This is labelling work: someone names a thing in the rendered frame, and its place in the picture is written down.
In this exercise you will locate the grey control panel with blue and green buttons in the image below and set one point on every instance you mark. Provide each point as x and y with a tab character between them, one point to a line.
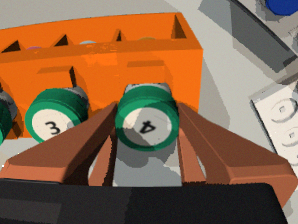
278	17

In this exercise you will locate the white tray with four round nests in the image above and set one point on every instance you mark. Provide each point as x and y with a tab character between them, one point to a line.
278	110

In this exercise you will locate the orange tube holder block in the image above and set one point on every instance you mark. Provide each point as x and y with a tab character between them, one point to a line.
102	69

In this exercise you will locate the green screw cap numbered 4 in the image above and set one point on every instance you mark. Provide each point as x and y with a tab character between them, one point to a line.
147	118

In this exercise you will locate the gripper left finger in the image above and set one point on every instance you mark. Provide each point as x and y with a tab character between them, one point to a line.
67	157

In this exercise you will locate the green screw cap with white number 3 dot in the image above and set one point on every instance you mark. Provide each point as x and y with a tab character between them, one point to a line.
52	112

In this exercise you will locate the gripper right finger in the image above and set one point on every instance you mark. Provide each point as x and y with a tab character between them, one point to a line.
228	158

